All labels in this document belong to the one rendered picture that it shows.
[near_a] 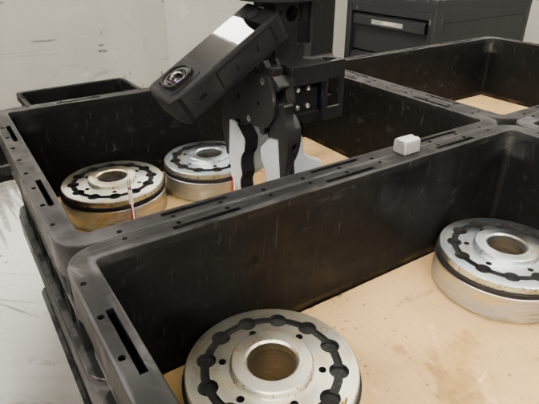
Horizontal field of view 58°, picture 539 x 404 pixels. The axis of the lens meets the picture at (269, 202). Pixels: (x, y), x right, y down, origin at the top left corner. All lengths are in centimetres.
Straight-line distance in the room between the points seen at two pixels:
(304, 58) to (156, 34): 315
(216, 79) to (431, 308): 24
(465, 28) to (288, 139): 169
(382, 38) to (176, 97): 175
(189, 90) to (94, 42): 308
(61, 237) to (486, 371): 28
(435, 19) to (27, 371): 167
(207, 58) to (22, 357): 36
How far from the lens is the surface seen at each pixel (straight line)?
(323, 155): 65
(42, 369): 57
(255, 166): 50
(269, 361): 32
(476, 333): 39
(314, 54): 45
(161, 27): 359
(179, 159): 56
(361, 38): 217
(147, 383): 20
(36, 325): 62
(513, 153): 50
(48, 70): 340
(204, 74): 38
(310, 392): 29
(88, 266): 27
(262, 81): 41
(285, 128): 41
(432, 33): 191
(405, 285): 42
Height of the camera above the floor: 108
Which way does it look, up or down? 28 degrees down
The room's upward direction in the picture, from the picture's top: straight up
